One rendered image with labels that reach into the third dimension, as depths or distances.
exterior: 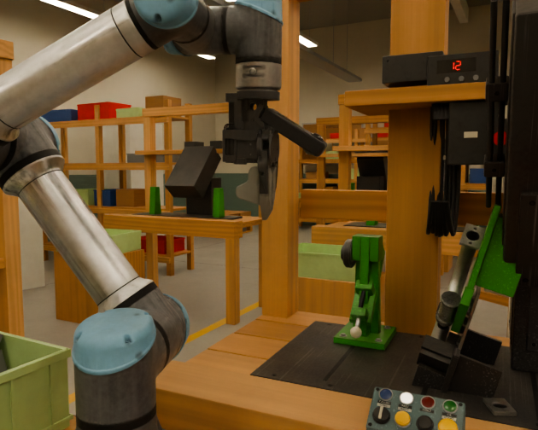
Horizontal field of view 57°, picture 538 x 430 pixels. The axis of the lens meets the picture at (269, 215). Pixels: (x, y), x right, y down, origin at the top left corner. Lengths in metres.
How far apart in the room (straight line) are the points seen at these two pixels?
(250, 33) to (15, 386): 0.78
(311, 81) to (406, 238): 10.79
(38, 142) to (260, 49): 0.41
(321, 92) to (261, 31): 11.16
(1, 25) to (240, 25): 8.36
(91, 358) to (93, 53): 0.42
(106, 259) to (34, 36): 8.63
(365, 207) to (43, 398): 0.97
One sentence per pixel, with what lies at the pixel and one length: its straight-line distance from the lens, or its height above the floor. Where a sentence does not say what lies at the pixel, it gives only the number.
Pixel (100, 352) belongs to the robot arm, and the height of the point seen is 1.09.
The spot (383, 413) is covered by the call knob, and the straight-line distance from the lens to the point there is 0.91.
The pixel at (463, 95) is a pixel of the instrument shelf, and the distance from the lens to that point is 1.28.
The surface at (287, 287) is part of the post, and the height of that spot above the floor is 0.98.
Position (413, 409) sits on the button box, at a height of 0.94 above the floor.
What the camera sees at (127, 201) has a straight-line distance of 6.87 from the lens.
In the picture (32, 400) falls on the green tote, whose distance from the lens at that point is 1.15.
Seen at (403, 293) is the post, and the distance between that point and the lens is 1.44.
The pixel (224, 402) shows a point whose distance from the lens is 1.01.
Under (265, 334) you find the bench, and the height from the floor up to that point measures 0.88.
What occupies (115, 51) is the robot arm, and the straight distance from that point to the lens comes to 0.75.
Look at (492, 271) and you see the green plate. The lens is 1.04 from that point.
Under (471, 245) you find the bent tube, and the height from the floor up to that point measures 1.18.
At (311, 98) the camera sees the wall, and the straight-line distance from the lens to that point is 12.05.
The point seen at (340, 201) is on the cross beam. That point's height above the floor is 1.24.
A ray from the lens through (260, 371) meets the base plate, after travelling 1.13.
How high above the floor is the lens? 1.34
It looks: 5 degrees down
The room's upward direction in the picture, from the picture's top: straight up
